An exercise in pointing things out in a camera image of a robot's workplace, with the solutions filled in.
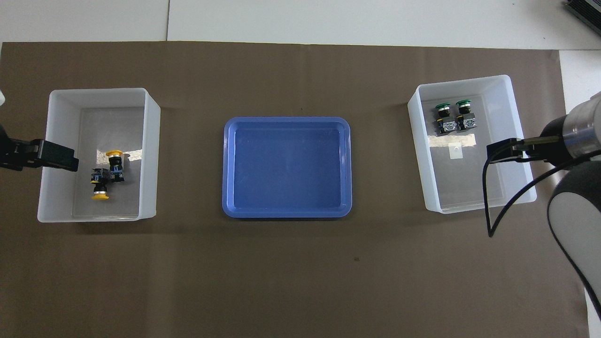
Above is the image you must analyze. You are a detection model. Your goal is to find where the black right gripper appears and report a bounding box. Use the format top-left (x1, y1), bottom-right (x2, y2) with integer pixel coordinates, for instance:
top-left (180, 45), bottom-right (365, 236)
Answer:
top-left (487, 115), bottom-right (571, 164)

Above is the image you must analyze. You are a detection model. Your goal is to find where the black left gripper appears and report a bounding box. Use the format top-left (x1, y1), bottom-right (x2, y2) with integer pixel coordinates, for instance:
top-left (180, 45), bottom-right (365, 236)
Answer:
top-left (0, 125), bottom-right (79, 172)

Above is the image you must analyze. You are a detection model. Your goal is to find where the yellow push button switch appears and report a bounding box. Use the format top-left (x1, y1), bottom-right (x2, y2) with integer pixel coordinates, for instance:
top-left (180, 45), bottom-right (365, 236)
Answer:
top-left (106, 150), bottom-right (126, 183)
top-left (90, 168), bottom-right (111, 201)

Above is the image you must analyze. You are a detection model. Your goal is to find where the green push button switch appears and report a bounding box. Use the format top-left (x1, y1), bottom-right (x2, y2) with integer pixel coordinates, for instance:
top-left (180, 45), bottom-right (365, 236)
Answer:
top-left (434, 102), bottom-right (457, 136)
top-left (455, 99), bottom-right (478, 131)

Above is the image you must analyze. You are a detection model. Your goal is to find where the translucent white plastic box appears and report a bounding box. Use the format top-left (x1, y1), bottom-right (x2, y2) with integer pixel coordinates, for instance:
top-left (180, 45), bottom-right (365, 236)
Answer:
top-left (37, 88), bottom-right (161, 223)
top-left (407, 75), bottom-right (538, 215)

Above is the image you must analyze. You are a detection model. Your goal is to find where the black ribbed device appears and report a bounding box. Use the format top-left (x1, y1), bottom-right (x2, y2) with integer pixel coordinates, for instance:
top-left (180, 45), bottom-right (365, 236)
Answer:
top-left (563, 0), bottom-right (601, 36)

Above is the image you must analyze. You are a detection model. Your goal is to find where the blue plastic tray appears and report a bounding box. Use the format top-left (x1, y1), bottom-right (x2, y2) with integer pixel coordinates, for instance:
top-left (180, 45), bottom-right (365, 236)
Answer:
top-left (222, 116), bottom-right (353, 219)

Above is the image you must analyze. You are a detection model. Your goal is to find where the brown table mat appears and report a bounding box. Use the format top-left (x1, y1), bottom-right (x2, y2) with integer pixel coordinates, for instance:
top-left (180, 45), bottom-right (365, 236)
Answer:
top-left (0, 41), bottom-right (590, 338)

